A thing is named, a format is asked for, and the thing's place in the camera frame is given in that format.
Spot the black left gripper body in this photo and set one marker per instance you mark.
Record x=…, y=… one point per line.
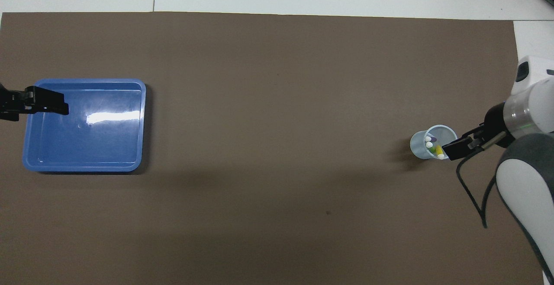
x=8, y=102

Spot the purple pen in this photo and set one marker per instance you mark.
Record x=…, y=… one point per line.
x=430, y=138

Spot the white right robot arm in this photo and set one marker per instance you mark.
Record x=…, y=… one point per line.
x=528, y=146

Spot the yellow pen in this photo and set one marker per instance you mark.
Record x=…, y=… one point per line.
x=439, y=152

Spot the green pen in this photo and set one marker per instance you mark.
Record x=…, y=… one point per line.
x=430, y=146

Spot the brown table mat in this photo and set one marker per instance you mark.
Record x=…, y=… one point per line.
x=277, y=103

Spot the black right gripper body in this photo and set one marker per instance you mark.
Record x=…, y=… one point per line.
x=495, y=127

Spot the translucent plastic cup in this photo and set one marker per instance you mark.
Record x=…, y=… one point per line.
x=420, y=146

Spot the blue plastic tray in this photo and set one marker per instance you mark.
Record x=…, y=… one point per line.
x=86, y=146

